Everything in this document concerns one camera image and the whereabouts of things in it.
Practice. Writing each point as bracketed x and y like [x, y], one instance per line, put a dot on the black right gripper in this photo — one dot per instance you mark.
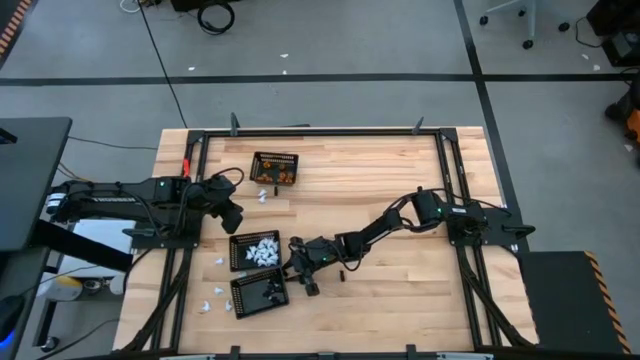
[317, 252]

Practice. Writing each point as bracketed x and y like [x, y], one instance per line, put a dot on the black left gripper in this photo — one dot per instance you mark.
[220, 192]

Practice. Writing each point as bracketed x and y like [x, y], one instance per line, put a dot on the black slotted plastic basket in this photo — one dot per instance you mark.
[274, 156]
[250, 302]
[237, 260]

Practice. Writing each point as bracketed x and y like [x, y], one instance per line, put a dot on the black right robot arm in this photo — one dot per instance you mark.
[370, 232]

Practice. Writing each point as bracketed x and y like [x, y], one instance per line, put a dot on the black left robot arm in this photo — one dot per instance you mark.
[100, 200]

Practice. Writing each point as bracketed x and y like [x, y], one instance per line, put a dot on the small red tag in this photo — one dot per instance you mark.
[186, 167]

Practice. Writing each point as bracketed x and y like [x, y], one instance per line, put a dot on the white strip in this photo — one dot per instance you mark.
[187, 357]
[465, 356]

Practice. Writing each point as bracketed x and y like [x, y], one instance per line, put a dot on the black desk leg beam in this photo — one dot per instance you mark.
[80, 246]

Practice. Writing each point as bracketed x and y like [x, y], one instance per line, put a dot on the yellow white round roll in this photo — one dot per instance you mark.
[67, 288]

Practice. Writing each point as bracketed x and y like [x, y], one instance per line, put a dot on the black desk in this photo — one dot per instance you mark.
[30, 150]

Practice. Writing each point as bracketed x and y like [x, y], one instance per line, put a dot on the black floor device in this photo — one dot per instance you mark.
[200, 4]

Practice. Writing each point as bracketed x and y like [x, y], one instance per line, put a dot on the black device with light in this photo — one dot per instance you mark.
[10, 320]

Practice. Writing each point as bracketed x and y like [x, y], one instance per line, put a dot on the black hazard-striped floor mat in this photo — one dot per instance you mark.
[565, 300]

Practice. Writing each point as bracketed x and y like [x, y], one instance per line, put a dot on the hazard-striped floor strip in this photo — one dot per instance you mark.
[10, 25]

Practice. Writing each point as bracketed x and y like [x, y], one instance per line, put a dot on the grey office chair base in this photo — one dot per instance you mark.
[531, 15]

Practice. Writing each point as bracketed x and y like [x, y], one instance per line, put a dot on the black and orange machine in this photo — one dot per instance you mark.
[627, 115]

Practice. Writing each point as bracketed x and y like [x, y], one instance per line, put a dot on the black equipment box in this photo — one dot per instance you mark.
[620, 30]

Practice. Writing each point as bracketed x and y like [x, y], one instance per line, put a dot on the black frame upright post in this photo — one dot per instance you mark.
[418, 125]
[234, 122]

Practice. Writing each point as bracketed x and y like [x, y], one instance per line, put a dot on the black aluminium table frame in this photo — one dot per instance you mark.
[325, 132]

